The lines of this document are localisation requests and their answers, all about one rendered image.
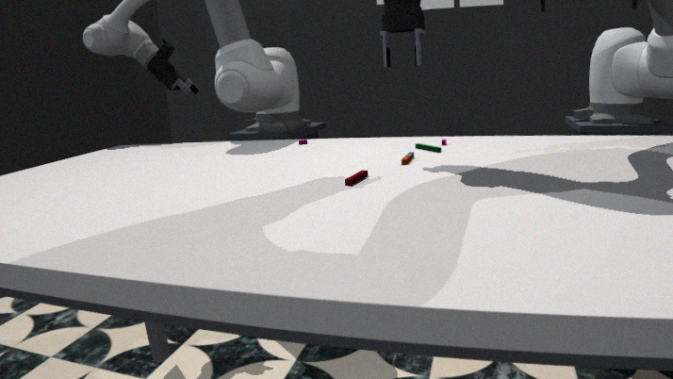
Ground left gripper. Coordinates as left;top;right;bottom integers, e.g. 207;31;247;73
380;0;425;67

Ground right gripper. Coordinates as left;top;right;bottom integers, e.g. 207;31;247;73
136;40;199;95

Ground green rod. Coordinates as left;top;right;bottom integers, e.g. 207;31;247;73
416;143;441;153

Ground red rod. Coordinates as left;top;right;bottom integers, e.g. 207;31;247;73
345;171;368;186

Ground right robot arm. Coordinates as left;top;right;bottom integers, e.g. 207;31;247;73
83;0;311;132

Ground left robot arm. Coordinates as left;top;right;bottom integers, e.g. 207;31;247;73
572;0;673;124

